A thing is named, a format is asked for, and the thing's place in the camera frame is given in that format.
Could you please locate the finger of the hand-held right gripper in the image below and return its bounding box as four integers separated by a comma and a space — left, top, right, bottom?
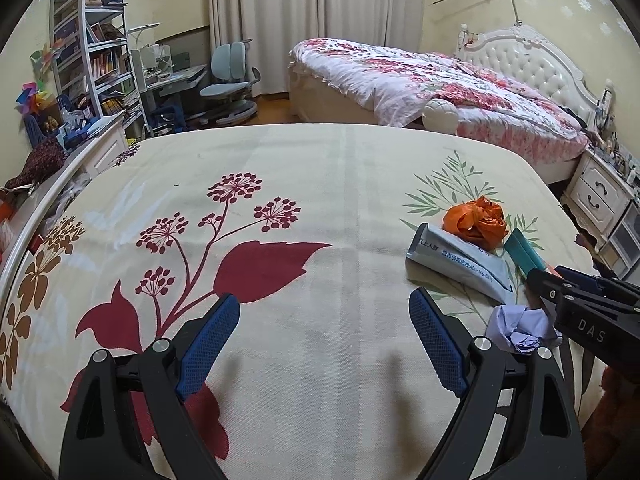
526, 268, 568, 313
555, 265, 610, 295

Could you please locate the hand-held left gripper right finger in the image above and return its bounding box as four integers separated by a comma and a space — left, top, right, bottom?
408, 288, 586, 480

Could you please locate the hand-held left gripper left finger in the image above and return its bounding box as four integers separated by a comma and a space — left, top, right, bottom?
59, 293, 241, 480

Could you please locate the purple paper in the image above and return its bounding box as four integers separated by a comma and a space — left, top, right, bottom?
486, 305, 563, 358

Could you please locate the teal and orange box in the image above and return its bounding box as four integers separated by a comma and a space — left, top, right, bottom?
502, 228, 558, 281

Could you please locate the white and blue tissue packet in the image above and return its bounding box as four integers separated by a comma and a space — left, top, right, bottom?
405, 222, 518, 306

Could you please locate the orange plastic bag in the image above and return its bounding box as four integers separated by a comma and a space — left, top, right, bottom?
442, 196, 508, 251

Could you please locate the person's right forearm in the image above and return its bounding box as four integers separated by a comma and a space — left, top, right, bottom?
597, 365, 640, 480

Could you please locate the plastic drawer unit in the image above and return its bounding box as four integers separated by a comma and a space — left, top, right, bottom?
597, 200, 640, 281

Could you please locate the white nightstand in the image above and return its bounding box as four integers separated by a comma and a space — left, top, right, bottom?
560, 149, 633, 251

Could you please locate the clutter of bottles on nightstand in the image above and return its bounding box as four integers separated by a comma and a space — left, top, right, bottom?
587, 87, 640, 186

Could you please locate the floral tablecloth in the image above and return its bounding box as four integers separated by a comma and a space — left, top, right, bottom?
0, 124, 608, 480

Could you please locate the white volleyball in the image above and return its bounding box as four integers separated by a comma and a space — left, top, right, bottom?
421, 99, 460, 135

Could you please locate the white dresser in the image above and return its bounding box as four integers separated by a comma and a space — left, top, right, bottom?
0, 115, 128, 271

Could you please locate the white bed with tufted headboard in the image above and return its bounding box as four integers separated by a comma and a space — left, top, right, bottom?
287, 25, 601, 186

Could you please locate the blue stool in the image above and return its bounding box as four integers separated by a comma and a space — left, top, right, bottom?
150, 105, 186, 136

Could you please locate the dark floral cloth pouch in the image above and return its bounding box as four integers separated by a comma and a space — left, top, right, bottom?
5, 137, 66, 188

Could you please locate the pink floral quilt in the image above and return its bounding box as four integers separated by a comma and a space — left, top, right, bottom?
290, 37, 588, 166

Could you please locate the grey-blue desk chair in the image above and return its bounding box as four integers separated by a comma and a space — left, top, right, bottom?
199, 42, 262, 126

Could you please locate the grey study desk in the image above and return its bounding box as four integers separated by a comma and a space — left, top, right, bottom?
130, 45, 208, 126

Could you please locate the blue plastic basket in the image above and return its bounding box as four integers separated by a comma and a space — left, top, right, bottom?
22, 95, 96, 148

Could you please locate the colourful pinwheel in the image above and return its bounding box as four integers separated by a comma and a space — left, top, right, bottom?
15, 47, 56, 116

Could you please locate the white bookshelf with books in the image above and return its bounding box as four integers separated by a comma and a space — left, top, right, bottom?
50, 0, 151, 136

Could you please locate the white desk lamp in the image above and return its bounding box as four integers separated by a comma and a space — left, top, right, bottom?
127, 22, 161, 46

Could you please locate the beige curtain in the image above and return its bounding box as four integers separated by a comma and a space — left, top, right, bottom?
207, 0, 426, 98

